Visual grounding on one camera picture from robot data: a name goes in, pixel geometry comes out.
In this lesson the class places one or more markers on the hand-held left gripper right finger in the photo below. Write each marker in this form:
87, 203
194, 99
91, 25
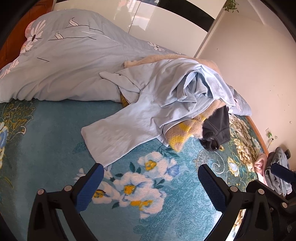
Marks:
212, 187

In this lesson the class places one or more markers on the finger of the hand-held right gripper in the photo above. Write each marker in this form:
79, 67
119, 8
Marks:
281, 208
278, 170

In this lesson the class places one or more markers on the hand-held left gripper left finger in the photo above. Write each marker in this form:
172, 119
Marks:
90, 185

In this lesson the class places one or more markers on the light blue T-shirt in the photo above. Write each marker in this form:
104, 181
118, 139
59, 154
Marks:
138, 111

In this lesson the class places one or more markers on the clothes hanging on chair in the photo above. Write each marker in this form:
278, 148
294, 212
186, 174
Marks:
277, 180

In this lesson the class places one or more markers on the pink folded garment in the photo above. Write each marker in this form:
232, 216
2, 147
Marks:
260, 163

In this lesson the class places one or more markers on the teal floral bed blanket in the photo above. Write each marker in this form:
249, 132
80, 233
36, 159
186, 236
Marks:
46, 150

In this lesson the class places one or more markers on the beige yellow fuzzy sweater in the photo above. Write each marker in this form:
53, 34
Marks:
178, 136

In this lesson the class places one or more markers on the dark grey garment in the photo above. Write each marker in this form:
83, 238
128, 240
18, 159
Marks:
219, 125

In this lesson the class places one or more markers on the light blue floral quilt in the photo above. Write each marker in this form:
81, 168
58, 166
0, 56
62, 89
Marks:
69, 58

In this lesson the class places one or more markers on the wooden headboard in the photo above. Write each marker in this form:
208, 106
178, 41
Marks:
16, 41

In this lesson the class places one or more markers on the white glossy wardrobe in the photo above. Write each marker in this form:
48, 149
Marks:
173, 30

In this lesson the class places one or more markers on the green potted plant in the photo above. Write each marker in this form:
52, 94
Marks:
231, 5

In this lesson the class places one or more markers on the white wall socket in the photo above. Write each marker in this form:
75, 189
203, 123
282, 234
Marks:
269, 134

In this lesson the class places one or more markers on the wooden bed frame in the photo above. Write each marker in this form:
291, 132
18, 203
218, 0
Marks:
260, 136

